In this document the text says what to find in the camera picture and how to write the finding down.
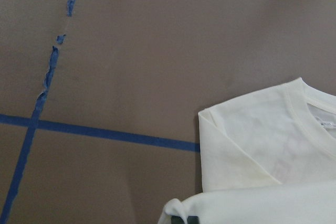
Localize cream long-sleeve shirt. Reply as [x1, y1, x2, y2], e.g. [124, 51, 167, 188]
[159, 78, 335, 223]

